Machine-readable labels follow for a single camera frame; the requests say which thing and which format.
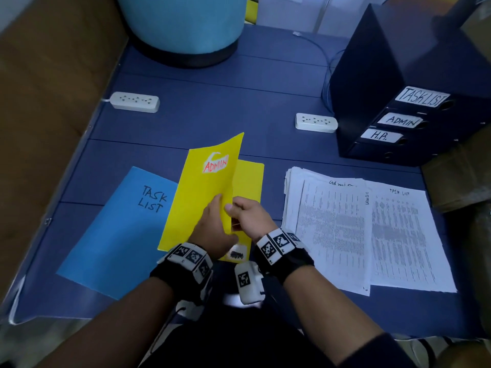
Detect person's left hand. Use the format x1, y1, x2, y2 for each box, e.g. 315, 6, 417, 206
188, 194, 240, 261

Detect neat stack of printed papers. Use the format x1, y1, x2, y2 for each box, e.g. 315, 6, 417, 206
281, 166, 375, 297
363, 180, 458, 293

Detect person's left forearm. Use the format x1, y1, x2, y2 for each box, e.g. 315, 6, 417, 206
38, 275, 181, 368

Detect white partition panel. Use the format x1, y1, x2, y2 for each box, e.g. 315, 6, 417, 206
257, 0, 392, 39

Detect black marker wristband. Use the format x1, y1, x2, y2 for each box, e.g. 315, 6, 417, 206
149, 241, 216, 305
253, 227, 316, 285

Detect teal cylindrical barrel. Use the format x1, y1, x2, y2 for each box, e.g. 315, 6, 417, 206
115, 0, 248, 68

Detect person's right forearm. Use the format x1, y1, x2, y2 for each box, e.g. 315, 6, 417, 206
284, 264, 385, 357

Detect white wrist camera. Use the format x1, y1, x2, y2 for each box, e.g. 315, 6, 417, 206
234, 260, 265, 305
229, 243, 251, 264

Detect yellow folder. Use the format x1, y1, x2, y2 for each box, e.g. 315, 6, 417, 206
157, 132, 265, 263

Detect white power strip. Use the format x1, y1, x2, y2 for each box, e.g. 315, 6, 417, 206
295, 112, 339, 134
109, 91, 161, 114

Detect thin power cable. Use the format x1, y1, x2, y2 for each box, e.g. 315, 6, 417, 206
292, 30, 339, 116

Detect brown cardboard box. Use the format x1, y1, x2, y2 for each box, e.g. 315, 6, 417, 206
420, 126, 491, 213

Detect person's dark trousers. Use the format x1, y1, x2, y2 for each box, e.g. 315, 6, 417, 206
138, 283, 419, 368

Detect person's right hand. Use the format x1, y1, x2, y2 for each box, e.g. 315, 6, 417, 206
224, 196, 279, 244

